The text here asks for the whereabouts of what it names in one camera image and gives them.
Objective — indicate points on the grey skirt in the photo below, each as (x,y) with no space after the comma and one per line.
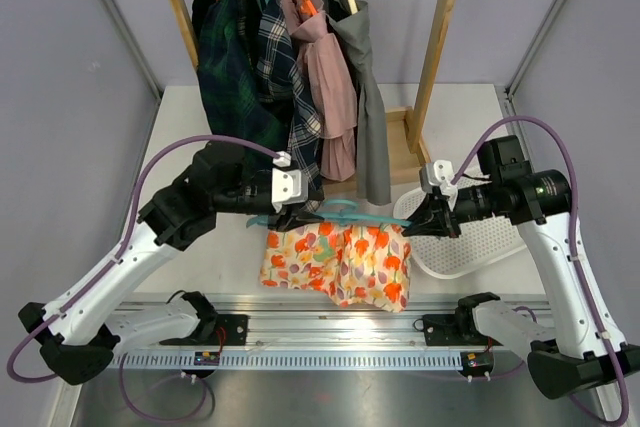
(372,158)

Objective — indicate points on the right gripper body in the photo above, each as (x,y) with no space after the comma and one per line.
(447,218)

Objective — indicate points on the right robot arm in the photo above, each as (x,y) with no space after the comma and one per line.
(585,348)

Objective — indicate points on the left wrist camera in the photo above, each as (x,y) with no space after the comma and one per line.
(289,184)

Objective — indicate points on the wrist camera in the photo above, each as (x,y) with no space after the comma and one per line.
(438,175)
(289,184)

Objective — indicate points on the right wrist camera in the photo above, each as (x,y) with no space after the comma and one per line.
(438,175)

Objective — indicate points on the pink pleated skirt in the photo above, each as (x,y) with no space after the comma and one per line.
(322,61)

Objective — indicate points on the green navy plaid garment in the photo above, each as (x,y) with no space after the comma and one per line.
(226,81)

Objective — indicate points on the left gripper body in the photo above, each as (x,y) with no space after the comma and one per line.
(283,217)

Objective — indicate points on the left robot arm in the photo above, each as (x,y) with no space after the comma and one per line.
(79,332)

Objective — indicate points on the teal plastic hanger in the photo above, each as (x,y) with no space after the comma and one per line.
(347,214)

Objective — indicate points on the floral orange skirt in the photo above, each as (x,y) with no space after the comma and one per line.
(354,264)

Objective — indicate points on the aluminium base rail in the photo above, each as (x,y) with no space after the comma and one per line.
(284,335)

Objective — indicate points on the navy white plaid garment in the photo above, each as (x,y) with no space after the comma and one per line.
(282,87)

